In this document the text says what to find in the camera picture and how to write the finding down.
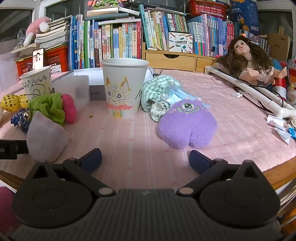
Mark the white fluffy plush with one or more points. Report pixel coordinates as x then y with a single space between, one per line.
46 136

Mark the light blue face mask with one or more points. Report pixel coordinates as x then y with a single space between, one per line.
175 93

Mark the small floral cloth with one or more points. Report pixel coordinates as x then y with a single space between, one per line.
158 111

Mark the green checked cloth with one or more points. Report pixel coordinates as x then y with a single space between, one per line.
159 85

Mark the paper cup with cat drawing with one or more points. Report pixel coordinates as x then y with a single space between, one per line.
124 88

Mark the pink plush toy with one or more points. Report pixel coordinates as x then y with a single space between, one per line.
37 25

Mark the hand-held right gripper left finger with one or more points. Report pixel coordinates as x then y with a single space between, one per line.
92 160

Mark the white printed carton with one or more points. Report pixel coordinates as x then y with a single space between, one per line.
180 42

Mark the row of thin colourful books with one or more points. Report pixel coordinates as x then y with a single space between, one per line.
203 34

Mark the row of tall books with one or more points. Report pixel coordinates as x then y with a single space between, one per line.
106 44

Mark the green scrunchie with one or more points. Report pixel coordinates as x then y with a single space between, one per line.
48 106

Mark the pink house-shaped box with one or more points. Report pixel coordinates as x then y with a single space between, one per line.
106 4

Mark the blue patterned scrunchie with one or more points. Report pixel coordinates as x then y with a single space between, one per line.
20 120

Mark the grey cardboard box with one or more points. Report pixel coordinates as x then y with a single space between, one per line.
97 92

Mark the long-haired doll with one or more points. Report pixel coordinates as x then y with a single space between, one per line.
240 49

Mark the small white paper scrap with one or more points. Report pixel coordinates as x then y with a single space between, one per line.
237 95

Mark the blue cat plush toy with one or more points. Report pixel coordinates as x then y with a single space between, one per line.
292 69

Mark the pink tablecloth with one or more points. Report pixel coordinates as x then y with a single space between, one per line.
138 134

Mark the white window frame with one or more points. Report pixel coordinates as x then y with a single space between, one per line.
42 7

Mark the stack of worn books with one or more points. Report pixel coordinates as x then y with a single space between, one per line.
53 34

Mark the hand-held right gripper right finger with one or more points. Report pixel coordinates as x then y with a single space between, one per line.
198 161

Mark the blue carton box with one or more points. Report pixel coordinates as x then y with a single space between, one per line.
245 16

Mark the white plastic pipe frame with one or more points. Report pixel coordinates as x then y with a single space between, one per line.
254 91

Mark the brown cardboard box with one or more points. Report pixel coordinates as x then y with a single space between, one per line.
278 48

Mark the red plastic basket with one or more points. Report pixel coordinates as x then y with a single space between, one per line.
55 56
205 9

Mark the grey plush toy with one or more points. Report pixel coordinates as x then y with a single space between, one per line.
22 38

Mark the dark teal flat book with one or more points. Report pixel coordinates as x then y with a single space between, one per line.
111 17

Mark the paper cup with black scribbles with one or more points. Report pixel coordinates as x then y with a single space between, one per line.
37 83

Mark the purple plush monster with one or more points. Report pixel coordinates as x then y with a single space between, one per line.
187 125

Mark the pink scrunchie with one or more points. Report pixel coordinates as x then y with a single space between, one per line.
69 109

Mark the wooden drawer organizer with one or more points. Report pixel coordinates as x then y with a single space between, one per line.
171 61

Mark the yellow perforated ball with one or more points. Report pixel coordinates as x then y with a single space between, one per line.
9 103
23 100

